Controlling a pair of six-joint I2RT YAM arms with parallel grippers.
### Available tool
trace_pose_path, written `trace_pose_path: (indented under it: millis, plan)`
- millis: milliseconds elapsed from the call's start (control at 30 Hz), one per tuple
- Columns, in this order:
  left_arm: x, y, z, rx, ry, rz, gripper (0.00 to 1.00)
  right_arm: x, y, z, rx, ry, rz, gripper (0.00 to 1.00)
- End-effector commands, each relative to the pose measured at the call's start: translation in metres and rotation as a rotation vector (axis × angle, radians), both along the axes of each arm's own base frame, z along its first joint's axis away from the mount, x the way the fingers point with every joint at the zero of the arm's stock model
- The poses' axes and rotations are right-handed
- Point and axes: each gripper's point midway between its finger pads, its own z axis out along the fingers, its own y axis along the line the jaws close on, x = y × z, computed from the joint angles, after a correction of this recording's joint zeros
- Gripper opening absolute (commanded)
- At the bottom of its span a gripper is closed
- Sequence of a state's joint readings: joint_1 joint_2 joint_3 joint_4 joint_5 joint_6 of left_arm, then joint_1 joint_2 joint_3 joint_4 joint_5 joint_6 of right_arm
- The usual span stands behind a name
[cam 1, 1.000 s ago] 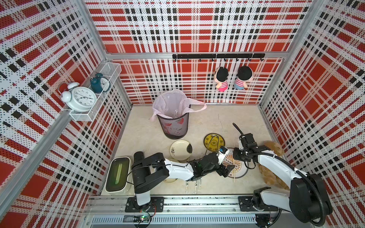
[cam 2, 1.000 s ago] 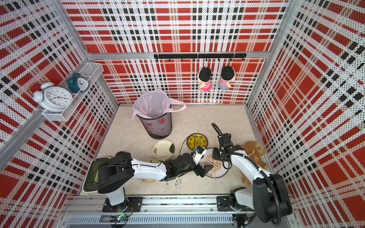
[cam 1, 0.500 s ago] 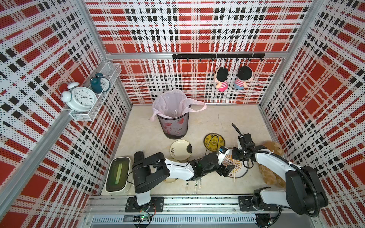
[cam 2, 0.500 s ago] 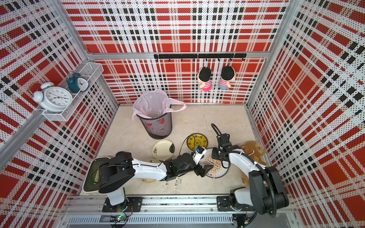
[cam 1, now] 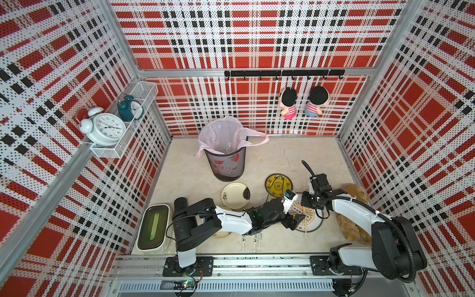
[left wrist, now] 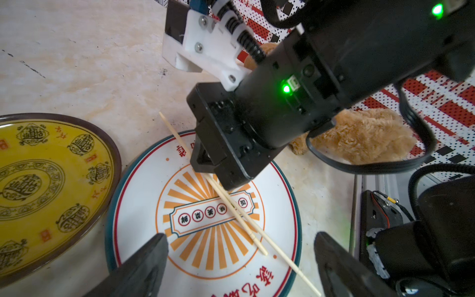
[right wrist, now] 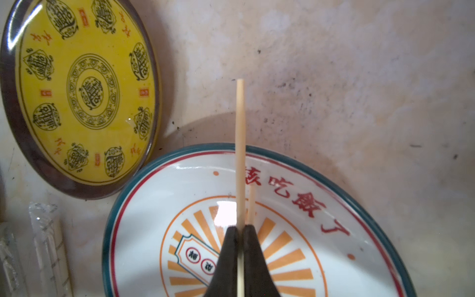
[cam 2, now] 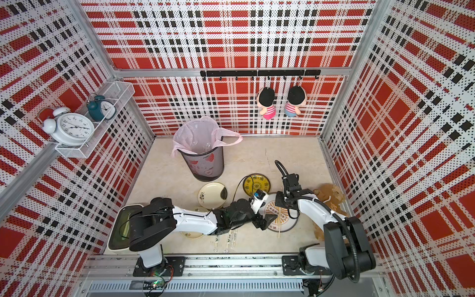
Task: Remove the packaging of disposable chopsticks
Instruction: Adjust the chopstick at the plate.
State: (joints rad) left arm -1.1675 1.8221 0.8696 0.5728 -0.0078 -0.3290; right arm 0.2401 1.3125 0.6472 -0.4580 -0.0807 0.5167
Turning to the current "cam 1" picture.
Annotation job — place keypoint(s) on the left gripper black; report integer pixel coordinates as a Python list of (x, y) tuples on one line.
[(288, 218)]

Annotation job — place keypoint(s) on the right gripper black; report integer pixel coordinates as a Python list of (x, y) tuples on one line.
[(309, 200)]

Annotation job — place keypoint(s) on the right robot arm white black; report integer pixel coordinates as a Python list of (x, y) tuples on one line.
[(395, 252)]

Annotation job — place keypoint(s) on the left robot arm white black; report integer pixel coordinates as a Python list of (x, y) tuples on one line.
[(195, 224)]

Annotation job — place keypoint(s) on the white plate orange sunburst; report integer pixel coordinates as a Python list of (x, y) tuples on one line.
[(314, 217)]

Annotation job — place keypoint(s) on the yellow patterned plate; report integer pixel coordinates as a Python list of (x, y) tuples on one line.
[(278, 184)]

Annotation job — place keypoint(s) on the brown teddy bear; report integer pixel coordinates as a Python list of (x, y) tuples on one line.
[(350, 230)]

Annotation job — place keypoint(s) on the cream plate with black mark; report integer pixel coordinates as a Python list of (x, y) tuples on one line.
[(235, 196)]

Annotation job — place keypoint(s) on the cream plate with flowers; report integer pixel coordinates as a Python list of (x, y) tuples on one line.
[(222, 234)]

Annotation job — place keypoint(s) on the black mesh trash bin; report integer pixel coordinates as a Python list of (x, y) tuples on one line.
[(227, 162)]

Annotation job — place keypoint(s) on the doll with striped blue shirt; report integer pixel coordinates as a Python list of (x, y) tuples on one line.
[(318, 97)]

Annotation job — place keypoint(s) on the doll with pink shirt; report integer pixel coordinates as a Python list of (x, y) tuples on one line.
[(287, 100)]

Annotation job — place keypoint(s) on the pink plastic bin liner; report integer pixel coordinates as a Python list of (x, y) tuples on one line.
[(228, 135)]

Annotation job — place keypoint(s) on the green circuit board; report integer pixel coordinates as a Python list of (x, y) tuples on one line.
[(177, 285)]

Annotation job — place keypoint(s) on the teal alarm clock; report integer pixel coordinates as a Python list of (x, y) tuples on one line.
[(130, 109)]

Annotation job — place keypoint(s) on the white alarm clock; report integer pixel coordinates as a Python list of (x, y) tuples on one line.
[(103, 129)]

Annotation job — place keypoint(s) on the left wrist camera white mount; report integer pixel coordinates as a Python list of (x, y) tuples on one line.
[(289, 198)]

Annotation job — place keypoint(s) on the black wall hook rail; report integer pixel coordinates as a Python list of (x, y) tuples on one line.
[(286, 73)]

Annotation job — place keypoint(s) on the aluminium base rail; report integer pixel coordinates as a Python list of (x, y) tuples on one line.
[(250, 275)]

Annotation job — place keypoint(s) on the white wire wall shelf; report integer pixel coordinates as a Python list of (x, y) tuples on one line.
[(143, 92)]

